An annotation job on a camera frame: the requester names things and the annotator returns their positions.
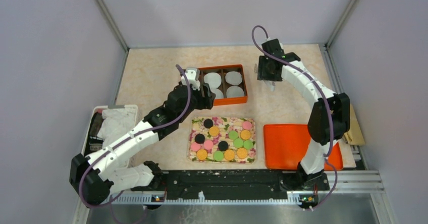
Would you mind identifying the orange cookie box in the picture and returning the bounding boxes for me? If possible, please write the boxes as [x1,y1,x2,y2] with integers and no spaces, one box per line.
[199,64,248,106]

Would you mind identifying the orange cookie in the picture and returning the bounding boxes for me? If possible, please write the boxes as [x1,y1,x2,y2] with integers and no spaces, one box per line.
[240,130,252,141]
[196,149,208,161]
[208,126,220,137]
[224,149,235,161]
[236,147,248,159]

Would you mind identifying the metal tongs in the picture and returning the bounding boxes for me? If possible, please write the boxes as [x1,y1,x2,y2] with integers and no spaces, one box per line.
[254,64,276,92]

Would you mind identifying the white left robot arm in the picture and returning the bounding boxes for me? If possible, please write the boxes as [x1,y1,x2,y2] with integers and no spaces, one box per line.
[69,65,215,208]

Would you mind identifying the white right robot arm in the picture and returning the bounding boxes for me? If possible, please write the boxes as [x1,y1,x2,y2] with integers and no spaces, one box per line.
[257,38,350,190]

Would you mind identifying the white paper cupcake liner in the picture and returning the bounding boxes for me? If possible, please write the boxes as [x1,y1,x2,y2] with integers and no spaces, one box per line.
[211,88,224,99]
[204,72,222,89]
[225,71,243,86]
[226,86,245,98]

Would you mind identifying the black cookie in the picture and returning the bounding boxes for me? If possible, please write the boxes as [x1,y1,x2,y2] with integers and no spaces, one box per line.
[203,119,214,129]
[218,141,229,152]
[194,134,205,144]

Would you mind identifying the floral serving tray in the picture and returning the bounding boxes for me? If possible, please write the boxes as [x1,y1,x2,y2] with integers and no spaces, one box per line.
[187,117,257,164]

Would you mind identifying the pink cookie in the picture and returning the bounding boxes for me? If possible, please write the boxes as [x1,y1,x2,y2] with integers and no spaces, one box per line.
[203,140,214,150]
[190,142,201,152]
[242,121,253,131]

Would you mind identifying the green cookie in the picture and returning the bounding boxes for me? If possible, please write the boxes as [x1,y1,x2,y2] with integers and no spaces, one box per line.
[228,131,239,140]
[213,151,224,162]
[233,138,244,149]
[243,140,254,151]

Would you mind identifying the orange box lid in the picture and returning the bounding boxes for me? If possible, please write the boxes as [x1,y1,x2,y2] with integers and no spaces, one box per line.
[263,124,343,175]

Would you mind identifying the white crumpled cloth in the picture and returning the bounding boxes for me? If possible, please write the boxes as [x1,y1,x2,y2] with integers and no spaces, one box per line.
[97,107,136,147]

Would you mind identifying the white plastic basket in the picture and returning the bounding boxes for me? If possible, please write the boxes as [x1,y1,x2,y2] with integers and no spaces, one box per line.
[81,104,138,156]

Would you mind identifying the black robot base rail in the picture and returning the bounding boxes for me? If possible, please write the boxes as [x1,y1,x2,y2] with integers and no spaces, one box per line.
[131,169,330,208]

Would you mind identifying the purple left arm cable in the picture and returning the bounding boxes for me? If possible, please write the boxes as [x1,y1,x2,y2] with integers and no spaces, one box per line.
[78,64,192,224]

